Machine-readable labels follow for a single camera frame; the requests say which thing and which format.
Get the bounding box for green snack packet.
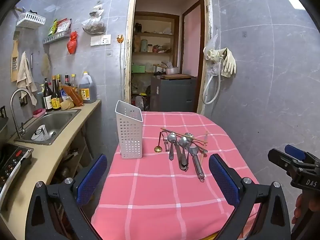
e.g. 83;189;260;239
48;19;58;36

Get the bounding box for steel table knife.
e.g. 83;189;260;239
174;140;188;172

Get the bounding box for clear bag with dark contents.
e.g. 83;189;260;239
82;4;106;35

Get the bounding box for red and white snack packet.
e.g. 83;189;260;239
56;18;72;33

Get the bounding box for white cup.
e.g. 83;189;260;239
31;124;50;142

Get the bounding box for red plastic bag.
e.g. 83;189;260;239
67;31;79;55

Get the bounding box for small steel peeler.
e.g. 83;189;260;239
162;131;170;152

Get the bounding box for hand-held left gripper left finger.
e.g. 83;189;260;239
25;154;108;240

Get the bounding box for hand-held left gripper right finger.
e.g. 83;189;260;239
209;154;292;240

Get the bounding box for wooden shelf unit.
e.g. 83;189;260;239
131;11;180;95

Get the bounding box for dark pump bottle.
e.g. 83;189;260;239
42;78;53;112

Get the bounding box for black induction cooker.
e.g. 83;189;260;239
0;142;34;195

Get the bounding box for white perforated utensil basket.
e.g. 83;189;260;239
115;100;144;159

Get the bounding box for beige kitchen counter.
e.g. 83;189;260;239
0;99;102;240

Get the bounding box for white wall basket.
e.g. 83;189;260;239
16;12;47;29

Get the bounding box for worn door frame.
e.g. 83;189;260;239
124;0;213;115

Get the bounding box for small gold spoon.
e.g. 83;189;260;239
154;131;162;153

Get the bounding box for cream rubber gloves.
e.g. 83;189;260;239
204;47;237;78

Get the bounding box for clear plastic bag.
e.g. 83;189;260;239
205;29;221;76

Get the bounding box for beige towel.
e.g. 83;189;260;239
16;51;38;105

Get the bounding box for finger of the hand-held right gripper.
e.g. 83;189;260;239
285;144;314;164
268;149;304;178

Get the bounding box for ornate-handled steel spoon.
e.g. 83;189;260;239
167;132;177;161

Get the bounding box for orange-brown packet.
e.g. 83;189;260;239
62;85;84;107

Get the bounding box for dark bottle with yellow label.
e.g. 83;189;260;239
51;75;62;110

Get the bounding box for wooden grater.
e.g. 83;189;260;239
10;39;20;82

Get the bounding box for steel pot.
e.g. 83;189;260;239
161;62;179;75

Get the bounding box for person's right hand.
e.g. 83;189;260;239
291;194;313;225

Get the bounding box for white hose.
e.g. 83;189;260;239
202;62;223;105

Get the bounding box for steel fork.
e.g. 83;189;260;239
189;141;208;155

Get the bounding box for grey cabinet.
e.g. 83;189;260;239
150;76;198;112

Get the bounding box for pink checked tablecloth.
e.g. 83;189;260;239
91;111;262;240

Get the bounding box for grey wall shelf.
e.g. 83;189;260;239
43;29;72;45

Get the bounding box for steel faucet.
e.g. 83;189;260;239
10;88;34;138

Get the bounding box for large dark liquid jug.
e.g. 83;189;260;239
79;71;97;104

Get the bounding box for wooden chopstick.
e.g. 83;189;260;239
160;128;208;145

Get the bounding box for hanging beige loofah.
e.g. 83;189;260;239
41;53;51;77

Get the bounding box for wooden cutting board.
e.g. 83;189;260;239
160;74;194;80

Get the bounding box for white cable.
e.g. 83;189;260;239
119;42;125;100

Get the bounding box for steel tube-handled peeler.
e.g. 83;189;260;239
189;146;205;182

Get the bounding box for steel sink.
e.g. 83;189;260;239
14;109;82;145

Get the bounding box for slim yellow-capped bottle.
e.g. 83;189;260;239
56;74;63;98

